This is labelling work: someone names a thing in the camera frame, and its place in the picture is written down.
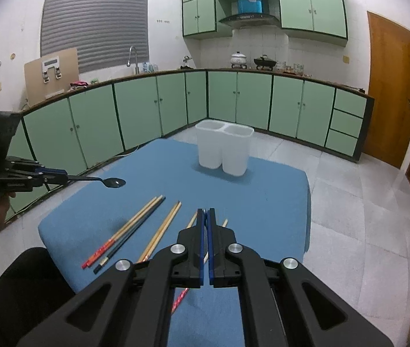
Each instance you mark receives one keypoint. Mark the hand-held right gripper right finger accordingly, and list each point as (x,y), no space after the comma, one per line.
(211,240)

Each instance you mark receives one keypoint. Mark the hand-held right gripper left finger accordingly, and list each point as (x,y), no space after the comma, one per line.
(200,240)

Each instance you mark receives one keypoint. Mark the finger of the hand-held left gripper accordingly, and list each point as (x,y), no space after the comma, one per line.
(51,170)
(55,178)

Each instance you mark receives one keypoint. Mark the group of wooden chopsticks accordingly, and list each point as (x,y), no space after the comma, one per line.
(161,231)

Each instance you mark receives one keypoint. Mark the white two-compartment utensil holder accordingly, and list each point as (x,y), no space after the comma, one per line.
(233,151)

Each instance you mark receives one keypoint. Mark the blue table cloth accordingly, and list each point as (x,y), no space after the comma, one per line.
(255,202)

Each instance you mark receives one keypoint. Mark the red cloth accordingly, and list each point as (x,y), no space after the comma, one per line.
(78,85)

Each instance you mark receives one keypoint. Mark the brown cardboard panel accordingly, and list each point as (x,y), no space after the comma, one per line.
(69,68)

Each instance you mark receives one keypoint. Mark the green base cabinets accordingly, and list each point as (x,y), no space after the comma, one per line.
(136,108)

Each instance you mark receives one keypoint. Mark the person's black clothed leg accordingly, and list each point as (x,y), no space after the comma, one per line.
(20,296)

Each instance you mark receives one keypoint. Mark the steel kitchen faucet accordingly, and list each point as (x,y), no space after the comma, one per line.
(132,52)

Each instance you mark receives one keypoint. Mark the clear plastic bottle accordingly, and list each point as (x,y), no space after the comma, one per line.
(154,67)

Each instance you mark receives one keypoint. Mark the grey window blind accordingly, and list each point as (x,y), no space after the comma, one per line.
(93,21)

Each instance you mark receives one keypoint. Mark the green cabinet drawer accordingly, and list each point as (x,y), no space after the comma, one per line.
(350,103)
(346,123)
(342,144)

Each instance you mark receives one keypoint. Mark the white pot with lid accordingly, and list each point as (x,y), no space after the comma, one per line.
(238,59)

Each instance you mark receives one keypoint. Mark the black wok with lid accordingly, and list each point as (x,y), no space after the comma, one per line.
(264,62)

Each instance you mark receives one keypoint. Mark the closed wooden door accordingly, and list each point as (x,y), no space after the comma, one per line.
(389,90)

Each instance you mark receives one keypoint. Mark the range hood with blue film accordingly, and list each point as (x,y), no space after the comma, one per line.
(250,3)

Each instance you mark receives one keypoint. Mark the white plastic bracket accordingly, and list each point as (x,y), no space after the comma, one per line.
(50,62)

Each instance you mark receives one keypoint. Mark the green wall cabinets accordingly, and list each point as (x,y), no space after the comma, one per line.
(309,7)

